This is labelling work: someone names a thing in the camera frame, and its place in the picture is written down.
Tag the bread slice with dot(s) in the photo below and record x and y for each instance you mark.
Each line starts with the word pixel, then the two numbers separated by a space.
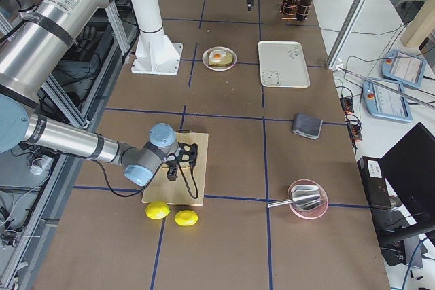
pixel 184 165
pixel 225 63

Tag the cream bear tray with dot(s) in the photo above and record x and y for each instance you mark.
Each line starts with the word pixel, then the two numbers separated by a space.
pixel 282 64

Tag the wooden cutting board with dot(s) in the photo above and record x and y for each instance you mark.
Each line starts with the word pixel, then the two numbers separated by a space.
pixel 175 192

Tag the yellow lemon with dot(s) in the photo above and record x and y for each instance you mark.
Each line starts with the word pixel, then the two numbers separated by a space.
pixel 157 210
pixel 186 218

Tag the fried egg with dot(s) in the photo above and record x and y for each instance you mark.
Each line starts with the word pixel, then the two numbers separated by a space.
pixel 217 55

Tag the bread slice on plate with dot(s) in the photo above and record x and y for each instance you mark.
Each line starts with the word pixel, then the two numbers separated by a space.
pixel 225 63

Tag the white round plate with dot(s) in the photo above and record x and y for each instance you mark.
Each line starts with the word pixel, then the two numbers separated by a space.
pixel 205 58

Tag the grey folded cloth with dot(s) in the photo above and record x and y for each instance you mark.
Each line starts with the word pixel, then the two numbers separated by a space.
pixel 307 126

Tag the metal scoop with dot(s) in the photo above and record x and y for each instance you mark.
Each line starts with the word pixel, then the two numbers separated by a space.
pixel 303 198

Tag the pink bowl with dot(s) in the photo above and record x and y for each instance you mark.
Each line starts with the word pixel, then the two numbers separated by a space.
pixel 314 213

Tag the blue teach pendant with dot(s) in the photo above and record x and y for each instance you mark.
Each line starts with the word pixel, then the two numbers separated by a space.
pixel 384 104
pixel 405 68

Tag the copper wire bottle rack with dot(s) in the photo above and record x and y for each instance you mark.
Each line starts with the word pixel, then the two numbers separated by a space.
pixel 294 10

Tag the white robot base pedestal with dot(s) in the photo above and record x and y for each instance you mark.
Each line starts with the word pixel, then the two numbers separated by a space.
pixel 155 54

